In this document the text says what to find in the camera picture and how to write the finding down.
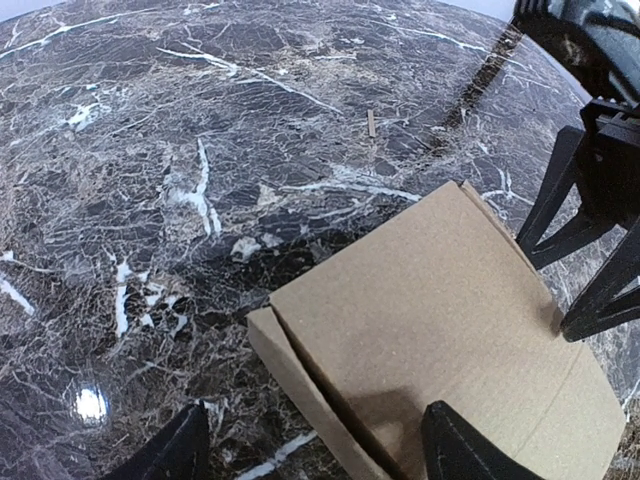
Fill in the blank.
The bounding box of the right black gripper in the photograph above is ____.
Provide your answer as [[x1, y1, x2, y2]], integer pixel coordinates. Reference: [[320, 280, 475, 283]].
[[516, 99, 639, 342]]

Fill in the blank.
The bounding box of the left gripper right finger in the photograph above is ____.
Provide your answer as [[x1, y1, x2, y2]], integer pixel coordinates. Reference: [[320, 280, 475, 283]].
[[421, 400, 542, 480]]

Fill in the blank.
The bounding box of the brown cardboard box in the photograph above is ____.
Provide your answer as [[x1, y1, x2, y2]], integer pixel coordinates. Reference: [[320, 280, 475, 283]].
[[247, 181, 625, 479]]

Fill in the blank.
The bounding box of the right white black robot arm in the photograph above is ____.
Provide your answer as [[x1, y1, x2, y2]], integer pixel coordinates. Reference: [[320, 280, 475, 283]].
[[513, 1, 639, 342]]

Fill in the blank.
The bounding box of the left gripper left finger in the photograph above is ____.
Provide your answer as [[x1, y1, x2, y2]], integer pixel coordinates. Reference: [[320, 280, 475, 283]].
[[103, 401, 210, 480]]

